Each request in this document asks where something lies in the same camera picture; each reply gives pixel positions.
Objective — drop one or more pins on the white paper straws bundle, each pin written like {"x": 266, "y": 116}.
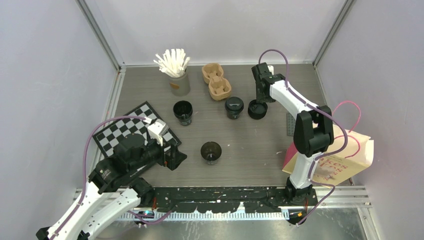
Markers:
{"x": 173, "y": 62}

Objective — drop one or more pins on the black white chessboard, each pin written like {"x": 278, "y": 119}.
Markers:
{"x": 116, "y": 131}

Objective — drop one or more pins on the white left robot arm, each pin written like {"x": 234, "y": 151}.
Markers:
{"x": 113, "y": 187}

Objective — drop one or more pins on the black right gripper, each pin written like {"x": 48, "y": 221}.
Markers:
{"x": 261, "y": 98}

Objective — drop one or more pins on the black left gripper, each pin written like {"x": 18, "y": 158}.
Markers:
{"x": 173, "y": 159}

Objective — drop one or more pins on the grey lego baseplate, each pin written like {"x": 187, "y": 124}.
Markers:
{"x": 290, "y": 124}

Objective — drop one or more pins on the single black coffee cup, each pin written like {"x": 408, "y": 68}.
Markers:
{"x": 233, "y": 115}

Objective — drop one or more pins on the paper bag with pink handles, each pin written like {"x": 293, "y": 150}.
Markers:
{"x": 337, "y": 168}

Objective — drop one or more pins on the black coffee lid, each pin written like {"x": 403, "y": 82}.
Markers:
{"x": 234, "y": 104}

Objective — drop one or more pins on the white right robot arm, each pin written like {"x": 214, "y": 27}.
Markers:
{"x": 313, "y": 132}

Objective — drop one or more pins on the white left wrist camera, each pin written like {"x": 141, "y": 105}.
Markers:
{"x": 156, "y": 129}

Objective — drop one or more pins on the brown cardboard cup carrier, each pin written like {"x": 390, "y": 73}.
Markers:
{"x": 218, "y": 86}

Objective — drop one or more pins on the grey straw holder cup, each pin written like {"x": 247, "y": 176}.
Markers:
{"x": 180, "y": 86}

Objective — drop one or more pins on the stack of black cups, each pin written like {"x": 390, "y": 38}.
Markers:
{"x": 183, "y": 111}

